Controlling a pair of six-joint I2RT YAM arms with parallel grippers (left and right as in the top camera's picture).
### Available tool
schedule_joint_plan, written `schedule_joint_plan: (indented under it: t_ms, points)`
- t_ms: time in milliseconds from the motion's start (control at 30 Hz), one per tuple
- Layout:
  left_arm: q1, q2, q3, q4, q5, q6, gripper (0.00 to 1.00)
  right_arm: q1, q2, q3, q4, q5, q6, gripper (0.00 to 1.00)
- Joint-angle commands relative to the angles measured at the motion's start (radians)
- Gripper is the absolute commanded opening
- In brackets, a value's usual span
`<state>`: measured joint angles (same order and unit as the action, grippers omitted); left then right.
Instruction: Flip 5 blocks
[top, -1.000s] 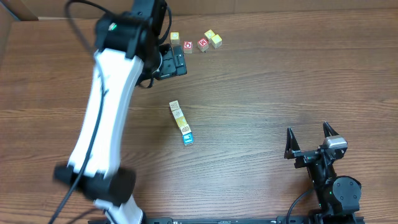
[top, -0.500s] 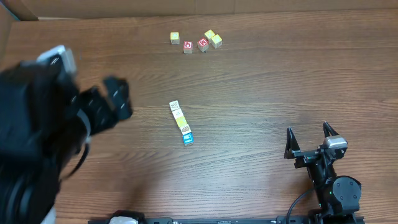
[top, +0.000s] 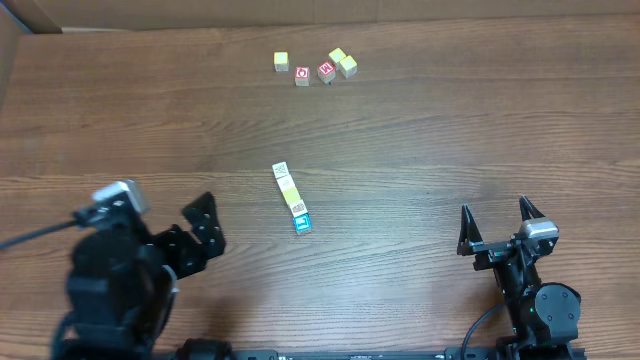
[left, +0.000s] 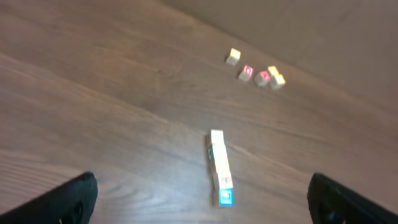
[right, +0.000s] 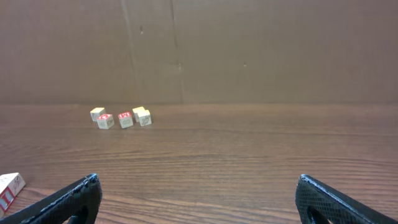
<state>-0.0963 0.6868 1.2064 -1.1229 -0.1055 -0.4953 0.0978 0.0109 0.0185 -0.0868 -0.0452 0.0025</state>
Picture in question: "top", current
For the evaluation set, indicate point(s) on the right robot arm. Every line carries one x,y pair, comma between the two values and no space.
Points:
544,316

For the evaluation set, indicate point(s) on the white block blue letter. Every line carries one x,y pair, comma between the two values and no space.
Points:
302,223

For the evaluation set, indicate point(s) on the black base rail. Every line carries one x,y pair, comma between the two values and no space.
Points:
452,353

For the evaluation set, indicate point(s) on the white picture block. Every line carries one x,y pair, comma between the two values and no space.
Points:
280,170

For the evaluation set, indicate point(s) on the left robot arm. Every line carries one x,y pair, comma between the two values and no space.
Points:
122,284

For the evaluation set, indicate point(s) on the yellow block back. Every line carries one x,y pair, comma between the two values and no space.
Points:
336,56

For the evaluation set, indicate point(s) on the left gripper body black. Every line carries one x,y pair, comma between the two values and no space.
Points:
176,245

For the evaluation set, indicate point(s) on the red block letter E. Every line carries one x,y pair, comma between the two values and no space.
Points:
326,72

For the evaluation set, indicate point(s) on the white block yellow sides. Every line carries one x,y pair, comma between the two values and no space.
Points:
298,208

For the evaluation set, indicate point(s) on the red block letter O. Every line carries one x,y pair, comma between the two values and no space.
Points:
302,76

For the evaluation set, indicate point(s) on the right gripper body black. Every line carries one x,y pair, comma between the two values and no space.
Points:
498,248

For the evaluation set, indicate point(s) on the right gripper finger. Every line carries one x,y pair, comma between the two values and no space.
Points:
528,210
469,236

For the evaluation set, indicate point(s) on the cardboard box wall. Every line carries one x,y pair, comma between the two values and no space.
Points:
51,16

